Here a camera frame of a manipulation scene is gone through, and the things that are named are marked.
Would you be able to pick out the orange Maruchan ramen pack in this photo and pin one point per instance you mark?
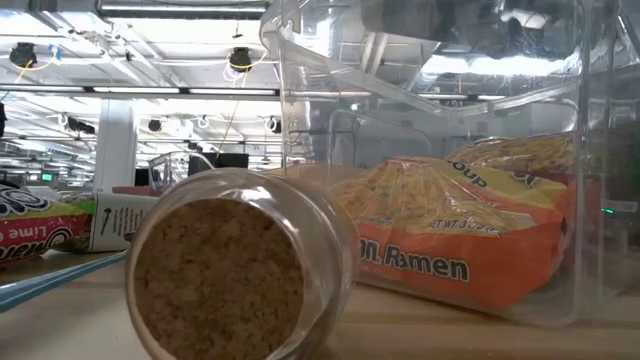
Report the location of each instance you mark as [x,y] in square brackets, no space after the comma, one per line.
[450,270]

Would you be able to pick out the white-lidded spice jar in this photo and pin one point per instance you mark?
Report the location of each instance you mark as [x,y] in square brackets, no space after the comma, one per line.
[125,220]

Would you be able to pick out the lime chili shrimp ramen pack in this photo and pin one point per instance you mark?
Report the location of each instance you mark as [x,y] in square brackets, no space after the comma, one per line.
[35,235]

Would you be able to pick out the large clear plastic container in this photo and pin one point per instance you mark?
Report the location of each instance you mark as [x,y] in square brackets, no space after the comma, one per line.
[350,75]

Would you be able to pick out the black ceiling-mounted device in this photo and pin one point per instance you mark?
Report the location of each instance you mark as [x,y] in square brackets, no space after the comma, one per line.
[23,54]
[241,57]

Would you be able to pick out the black background monitor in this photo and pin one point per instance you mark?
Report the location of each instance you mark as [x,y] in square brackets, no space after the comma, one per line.
[227,161]

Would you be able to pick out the small clear plastic container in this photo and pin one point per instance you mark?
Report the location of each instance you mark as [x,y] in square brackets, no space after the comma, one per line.
[167,172]

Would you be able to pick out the small cork-stoppered glass jar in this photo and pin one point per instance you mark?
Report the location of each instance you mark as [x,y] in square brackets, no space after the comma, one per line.
[220,280]

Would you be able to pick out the pink plastic bowl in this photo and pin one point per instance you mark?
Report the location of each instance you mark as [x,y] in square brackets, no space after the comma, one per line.
[135,191]

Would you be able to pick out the white building column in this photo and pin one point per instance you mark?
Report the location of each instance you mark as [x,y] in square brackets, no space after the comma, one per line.
[115,150]

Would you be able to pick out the green lit sign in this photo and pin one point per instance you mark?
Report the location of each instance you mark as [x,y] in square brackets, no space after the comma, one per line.
[47,177]

